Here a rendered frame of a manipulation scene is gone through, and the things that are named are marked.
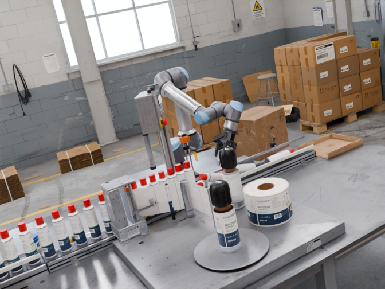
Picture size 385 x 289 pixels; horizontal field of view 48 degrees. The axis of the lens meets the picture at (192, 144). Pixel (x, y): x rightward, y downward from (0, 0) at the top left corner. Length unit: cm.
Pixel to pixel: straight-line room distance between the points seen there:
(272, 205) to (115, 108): 601
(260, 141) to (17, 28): 537
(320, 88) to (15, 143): 477
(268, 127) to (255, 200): 100
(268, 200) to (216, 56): 653
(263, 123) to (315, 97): 312
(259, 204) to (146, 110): 73
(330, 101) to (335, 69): 41
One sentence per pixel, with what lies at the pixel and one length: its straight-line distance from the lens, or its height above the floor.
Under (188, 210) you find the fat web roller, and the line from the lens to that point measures 213.
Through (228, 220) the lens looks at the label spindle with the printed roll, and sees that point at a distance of 171.
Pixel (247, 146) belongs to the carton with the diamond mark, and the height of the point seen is 94.
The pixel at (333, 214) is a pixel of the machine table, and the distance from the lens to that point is 210.
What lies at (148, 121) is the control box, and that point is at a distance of 219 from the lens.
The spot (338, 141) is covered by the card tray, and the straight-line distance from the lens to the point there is 301.
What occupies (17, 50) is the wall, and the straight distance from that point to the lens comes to 746.
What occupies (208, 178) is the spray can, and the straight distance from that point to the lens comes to 234.
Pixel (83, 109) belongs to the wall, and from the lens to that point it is 760.
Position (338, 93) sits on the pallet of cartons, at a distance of 605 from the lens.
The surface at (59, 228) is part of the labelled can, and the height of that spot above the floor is 101.
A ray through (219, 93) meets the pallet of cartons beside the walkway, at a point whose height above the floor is 75.
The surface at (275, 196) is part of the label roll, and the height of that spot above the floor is 101.
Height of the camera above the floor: 181
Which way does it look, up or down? 16 degrees down
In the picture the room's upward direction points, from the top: 12 degrees counter-clockwise
